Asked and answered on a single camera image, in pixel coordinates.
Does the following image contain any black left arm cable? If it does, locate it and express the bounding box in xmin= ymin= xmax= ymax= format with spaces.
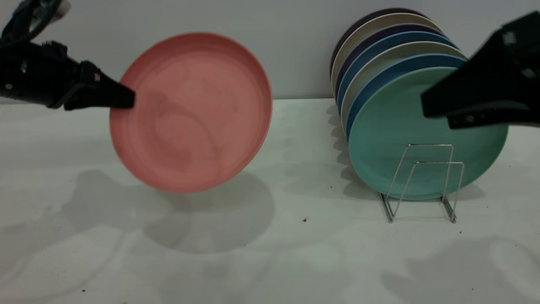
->
xmin=0 ymin=0 xmax=71 ymax=45

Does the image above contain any beige round plate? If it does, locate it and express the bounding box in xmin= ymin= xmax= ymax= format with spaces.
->
xmin=330 ymin=14 xmax=443 ymax=95
xmin=340 ymin=41 xmax=470 ymax=127

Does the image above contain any green round plate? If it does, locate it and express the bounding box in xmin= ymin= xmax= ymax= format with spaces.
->
xmin=348 ymin=68 xmax=509 ymax=201

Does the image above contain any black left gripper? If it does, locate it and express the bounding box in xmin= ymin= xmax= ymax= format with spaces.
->
xmin=0 ymin=41 xmax=136 ymax=111

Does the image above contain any pink round plate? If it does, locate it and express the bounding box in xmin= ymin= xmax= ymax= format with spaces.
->
xmin=109 ymin=33 xmax=273 ymax=193

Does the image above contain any purple round plate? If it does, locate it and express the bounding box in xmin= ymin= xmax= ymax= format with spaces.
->
xmin=335 ymin=24 xmax=444 ymax=98
xmin=329 ymin=8 xmax=429 ymax=76

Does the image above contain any blue round plate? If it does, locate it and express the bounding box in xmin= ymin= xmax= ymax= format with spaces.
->
xmin=336 ymin=32 xmax=459 ymax=114
xmin=345 ymin=54 xmax=470 ymax=142

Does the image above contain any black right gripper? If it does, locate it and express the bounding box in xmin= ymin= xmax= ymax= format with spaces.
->
xmin=421 ymin=11 xmax=540 ymax=130

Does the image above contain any silver wire plate rack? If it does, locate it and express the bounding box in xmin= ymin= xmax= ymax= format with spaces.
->
xmin=378 ymin=144 xmax=464 ymax=224

